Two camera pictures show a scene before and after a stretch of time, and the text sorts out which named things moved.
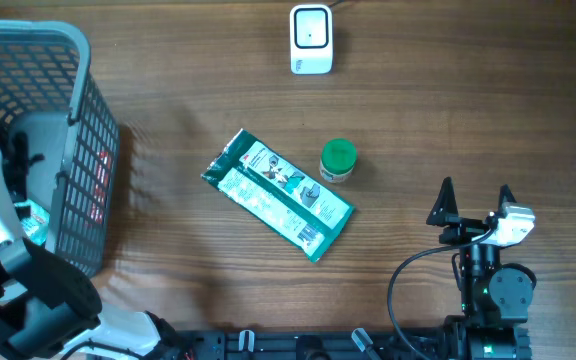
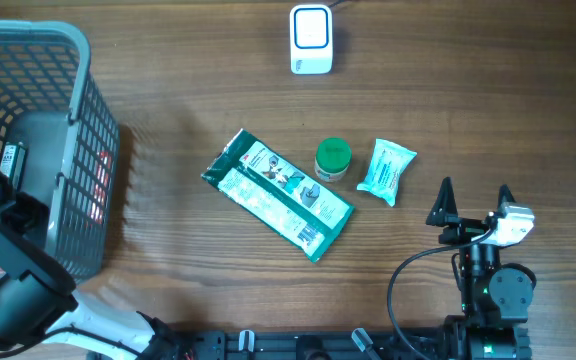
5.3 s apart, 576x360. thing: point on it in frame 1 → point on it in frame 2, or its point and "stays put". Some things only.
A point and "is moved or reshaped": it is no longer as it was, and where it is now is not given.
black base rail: (312, 345) stays put
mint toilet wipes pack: (35, 221) is moved or reshaped
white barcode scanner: (311, 39) stays put
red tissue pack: (103, 174) stays put
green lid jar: (339, 157) is moved or reshaped
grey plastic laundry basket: (62, 147) stays put
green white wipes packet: (256, 178) stays put
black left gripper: (19, 184) → (36, 211)
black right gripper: (445, 213) stays put
